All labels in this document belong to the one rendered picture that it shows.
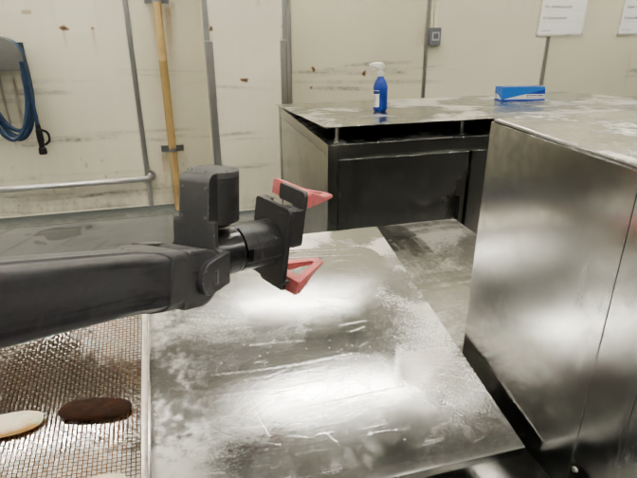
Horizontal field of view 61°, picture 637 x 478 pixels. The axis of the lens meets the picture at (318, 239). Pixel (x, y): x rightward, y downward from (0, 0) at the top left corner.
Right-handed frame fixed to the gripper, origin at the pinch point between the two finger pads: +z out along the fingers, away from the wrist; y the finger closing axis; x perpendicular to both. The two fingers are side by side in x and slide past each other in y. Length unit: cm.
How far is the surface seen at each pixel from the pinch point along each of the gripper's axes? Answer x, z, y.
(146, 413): -9.5, -20.4, 28.0
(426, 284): -15, 57, 30
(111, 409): -12.8, -24.0, 27.7
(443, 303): -7, 52, 30
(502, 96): -98, 237, -3
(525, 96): -90, 246, -5
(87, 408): -15.1, -26.4, 27.9
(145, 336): -23.8, -13.1, 25.3
